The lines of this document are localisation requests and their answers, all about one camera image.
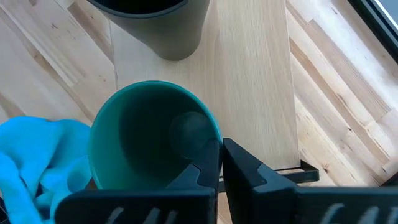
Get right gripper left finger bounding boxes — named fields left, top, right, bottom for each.
left=166, top=138, right=222, bottom=190

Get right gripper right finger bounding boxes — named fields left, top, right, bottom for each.
left=222, top=138, right=298, bottom=224

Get green plastic cup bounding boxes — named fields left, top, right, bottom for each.
left=88, top=80, right=223, bottom=191

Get black tumbler cup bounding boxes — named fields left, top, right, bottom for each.
left=86, top=0, right=211, bottom=62

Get wooden shelf black legs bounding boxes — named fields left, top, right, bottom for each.
left=108, top=0, right=320, bottom=192

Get blue microfibre cloth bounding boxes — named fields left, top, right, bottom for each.
left=0, top=116, right=94, bottom=224

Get black aluminium table frame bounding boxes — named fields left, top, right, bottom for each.
left=348, top=0, right=398, bottom=55

